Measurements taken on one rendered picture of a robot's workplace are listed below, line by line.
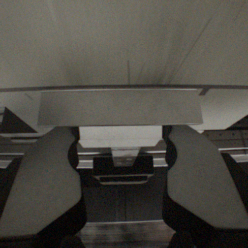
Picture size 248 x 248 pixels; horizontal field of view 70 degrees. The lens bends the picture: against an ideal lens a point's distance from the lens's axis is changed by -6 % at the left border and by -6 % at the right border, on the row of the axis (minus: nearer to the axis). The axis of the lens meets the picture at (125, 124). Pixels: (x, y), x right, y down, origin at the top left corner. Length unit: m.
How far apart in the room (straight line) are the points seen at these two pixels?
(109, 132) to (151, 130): 0.04
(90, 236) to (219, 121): 0.15
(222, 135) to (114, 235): 0.39
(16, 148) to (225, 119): 0.43
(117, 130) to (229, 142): 0.38
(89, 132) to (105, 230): 0.09
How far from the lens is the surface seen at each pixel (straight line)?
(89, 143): 0.21
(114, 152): 0.24
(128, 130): 0.16
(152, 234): 0.19
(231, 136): 0.52
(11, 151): 0.50
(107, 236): 0.19
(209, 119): 0.17
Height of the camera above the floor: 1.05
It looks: 20 degrees down
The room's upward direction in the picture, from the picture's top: 178 degrees clockwise
